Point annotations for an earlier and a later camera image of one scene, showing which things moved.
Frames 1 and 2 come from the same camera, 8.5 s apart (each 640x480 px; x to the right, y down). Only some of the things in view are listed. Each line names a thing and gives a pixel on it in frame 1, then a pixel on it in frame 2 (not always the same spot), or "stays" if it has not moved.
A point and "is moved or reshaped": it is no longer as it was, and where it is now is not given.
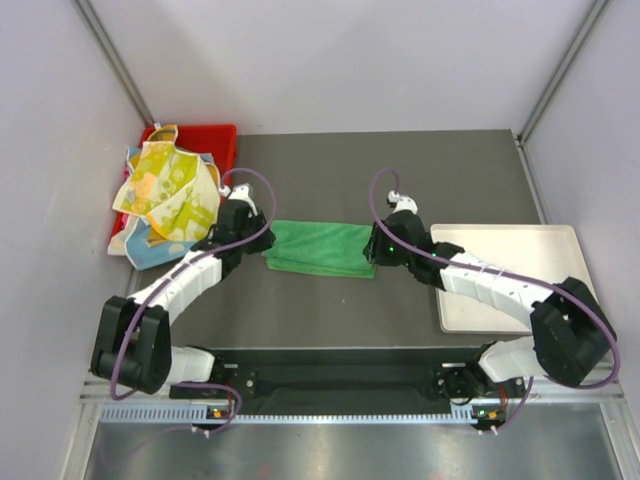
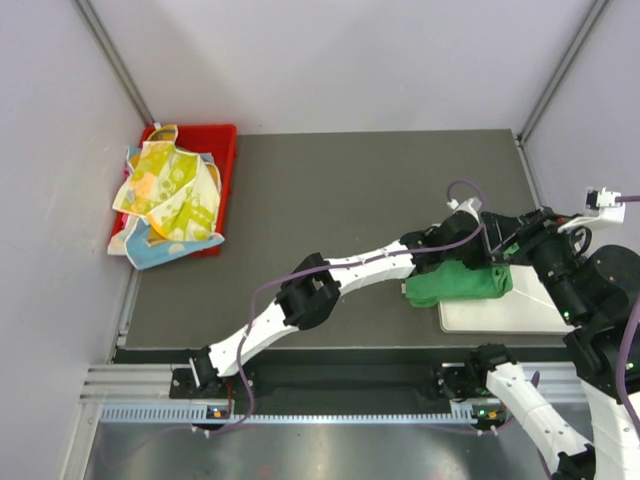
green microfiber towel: (321, 247) is moved or reshaped
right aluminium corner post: (599, 9) stays
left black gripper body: (259, 244) -> (474, 253)
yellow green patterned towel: (176, 190) stays
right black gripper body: (384, 252) -> (540, 225)
